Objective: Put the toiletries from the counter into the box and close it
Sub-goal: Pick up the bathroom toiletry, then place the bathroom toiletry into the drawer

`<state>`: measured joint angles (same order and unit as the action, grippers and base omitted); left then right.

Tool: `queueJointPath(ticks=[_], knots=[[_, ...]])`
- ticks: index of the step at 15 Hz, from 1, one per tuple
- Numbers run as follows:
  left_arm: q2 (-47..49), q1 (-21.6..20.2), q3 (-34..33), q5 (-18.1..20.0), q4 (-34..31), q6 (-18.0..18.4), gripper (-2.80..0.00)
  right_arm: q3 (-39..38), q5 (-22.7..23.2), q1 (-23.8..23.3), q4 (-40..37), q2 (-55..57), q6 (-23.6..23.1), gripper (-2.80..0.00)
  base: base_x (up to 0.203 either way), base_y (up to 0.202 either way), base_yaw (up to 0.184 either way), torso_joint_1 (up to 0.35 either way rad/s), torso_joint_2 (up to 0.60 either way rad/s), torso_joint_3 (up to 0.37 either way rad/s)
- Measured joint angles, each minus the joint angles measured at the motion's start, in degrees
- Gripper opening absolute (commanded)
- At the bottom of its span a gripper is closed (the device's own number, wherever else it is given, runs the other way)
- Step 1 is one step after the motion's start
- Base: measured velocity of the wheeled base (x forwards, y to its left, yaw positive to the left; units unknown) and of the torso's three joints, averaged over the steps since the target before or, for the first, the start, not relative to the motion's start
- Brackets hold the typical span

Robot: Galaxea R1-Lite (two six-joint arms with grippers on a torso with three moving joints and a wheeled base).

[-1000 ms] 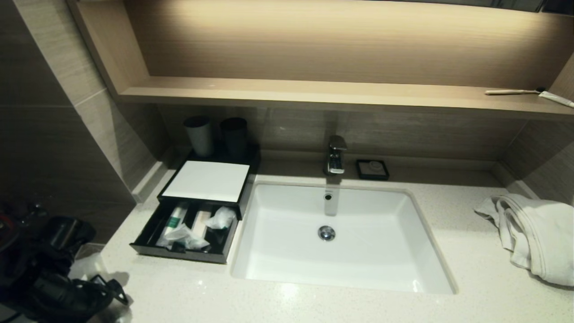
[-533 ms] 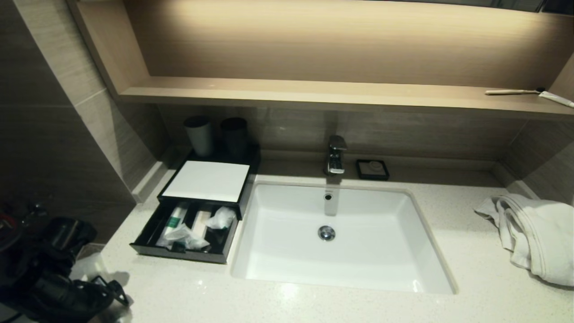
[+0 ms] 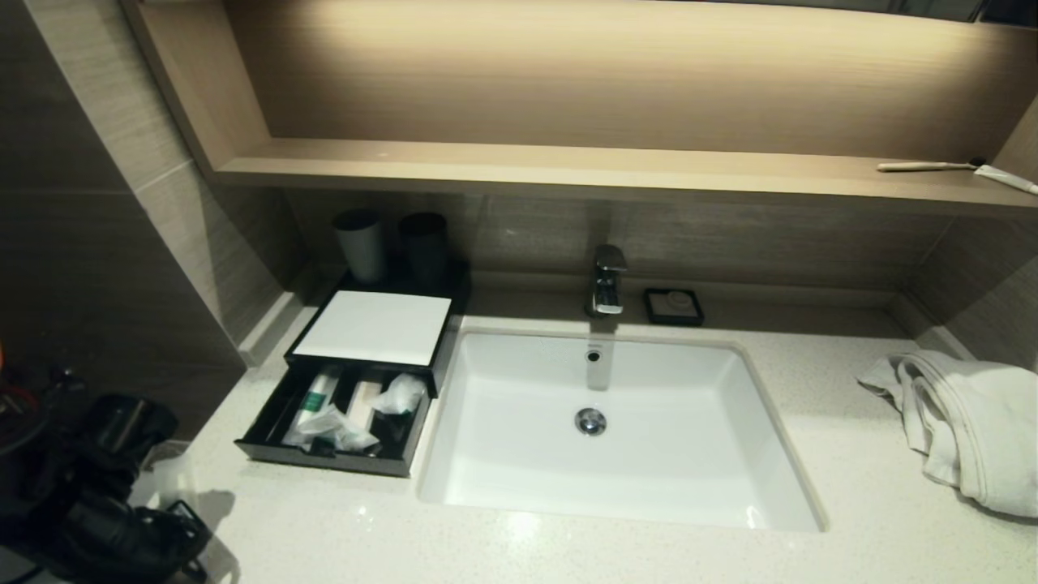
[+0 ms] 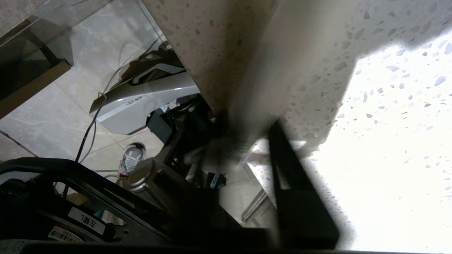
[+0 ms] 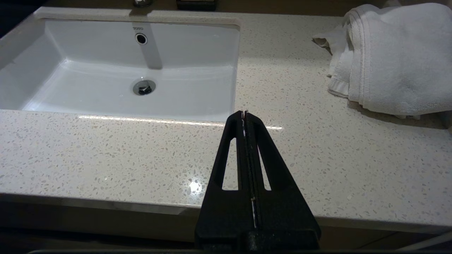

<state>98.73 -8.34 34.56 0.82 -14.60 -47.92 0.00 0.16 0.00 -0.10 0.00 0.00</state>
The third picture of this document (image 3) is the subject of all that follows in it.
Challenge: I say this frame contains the clear plastic sachet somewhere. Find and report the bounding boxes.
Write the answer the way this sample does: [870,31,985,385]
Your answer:
[369,373,429,417]

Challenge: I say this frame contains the dark grey cup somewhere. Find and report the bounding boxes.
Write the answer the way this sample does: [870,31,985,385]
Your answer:
[397,213,448,281]

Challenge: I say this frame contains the black lacquer storage box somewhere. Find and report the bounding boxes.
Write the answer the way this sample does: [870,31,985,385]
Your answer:
[284,260,473,398]

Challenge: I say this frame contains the flat clear sealed packet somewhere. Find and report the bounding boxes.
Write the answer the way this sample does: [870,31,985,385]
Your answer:
[282,418,321,451]

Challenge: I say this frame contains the white tube green label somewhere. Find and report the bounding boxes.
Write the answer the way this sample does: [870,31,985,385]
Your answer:
[294,369,343,431]

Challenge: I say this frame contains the white packet green print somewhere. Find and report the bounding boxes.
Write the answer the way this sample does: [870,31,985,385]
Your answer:
[312,406,380,455]

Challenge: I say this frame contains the beige wrapped bar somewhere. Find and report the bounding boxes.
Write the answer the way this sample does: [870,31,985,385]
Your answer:
[347,380,384,431]

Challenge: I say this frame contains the light grey cup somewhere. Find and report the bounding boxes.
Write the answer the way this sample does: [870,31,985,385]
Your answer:
[332,209,387,284]

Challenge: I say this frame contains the chrome faucet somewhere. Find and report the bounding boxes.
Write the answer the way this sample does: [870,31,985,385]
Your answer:
[585,245,628,317]

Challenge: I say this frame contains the white sink basin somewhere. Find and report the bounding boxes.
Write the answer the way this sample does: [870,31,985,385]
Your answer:
[417,327,828,534]

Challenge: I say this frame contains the black soap dish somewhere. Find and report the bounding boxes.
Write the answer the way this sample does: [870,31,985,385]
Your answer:
[644,288,705,328]

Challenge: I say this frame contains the wooden shelf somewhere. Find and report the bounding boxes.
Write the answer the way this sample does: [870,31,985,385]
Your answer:
[212,138,1038,217]

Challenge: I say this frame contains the white towel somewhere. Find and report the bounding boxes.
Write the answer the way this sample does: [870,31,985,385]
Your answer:
[856,350,1038,518]

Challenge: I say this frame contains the white toothbrush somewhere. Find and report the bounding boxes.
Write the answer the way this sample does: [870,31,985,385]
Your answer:
[877,158,986,173]

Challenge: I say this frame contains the white toothpaste tube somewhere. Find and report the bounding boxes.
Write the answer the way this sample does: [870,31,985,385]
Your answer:
[973,164,1038,195]

